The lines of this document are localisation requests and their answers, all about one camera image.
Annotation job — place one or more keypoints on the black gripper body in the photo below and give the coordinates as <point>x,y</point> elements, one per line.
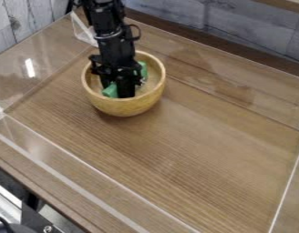
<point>115,61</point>

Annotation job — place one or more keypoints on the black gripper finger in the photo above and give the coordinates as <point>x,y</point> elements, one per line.
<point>107,79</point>
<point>125,86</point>

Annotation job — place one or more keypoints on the green rectangular block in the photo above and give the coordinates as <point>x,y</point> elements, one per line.
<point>139,72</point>

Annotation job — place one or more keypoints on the round wooden bowl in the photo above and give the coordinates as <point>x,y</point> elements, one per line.
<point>147,95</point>

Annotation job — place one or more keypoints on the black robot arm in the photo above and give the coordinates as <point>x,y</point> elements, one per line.
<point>105,15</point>

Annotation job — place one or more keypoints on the clear acrylic corner bracket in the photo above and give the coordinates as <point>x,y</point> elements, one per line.
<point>83,32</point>

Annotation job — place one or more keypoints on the black metal bracket with bolt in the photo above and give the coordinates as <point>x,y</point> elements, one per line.
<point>34,221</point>

